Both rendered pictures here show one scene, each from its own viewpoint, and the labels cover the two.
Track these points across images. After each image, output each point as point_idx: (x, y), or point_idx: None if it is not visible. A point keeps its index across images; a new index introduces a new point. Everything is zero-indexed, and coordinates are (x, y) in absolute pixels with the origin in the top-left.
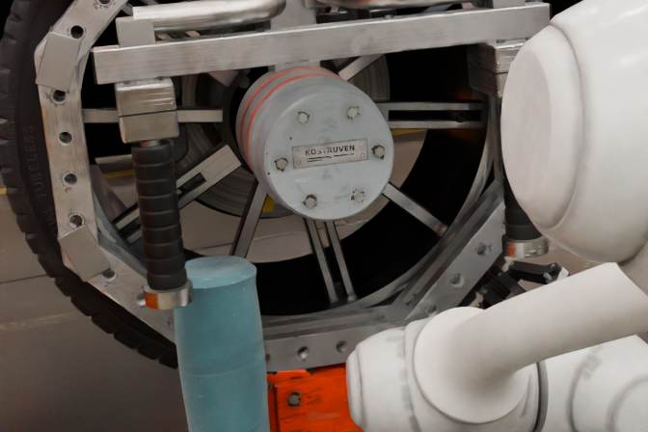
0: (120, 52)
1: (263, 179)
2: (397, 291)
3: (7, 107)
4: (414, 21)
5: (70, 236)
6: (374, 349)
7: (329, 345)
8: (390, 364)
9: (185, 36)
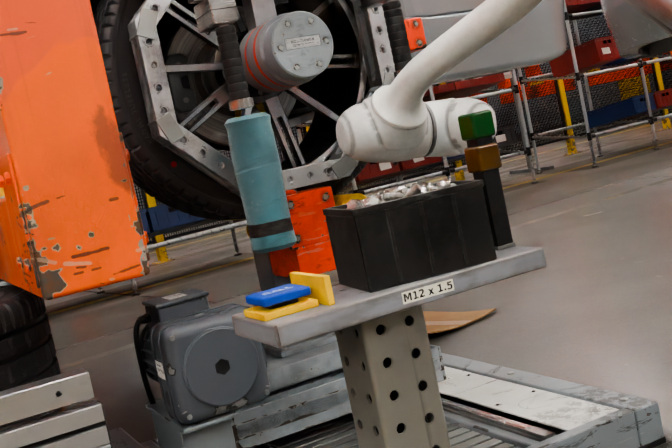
0: None
1: (268, 65)
2: (328, 157)
3: (111, 62)
4: None
5: (162, 118)
6: (351, 109)
7: (303, 174)
8: (361, 111)
9: (185, 43)
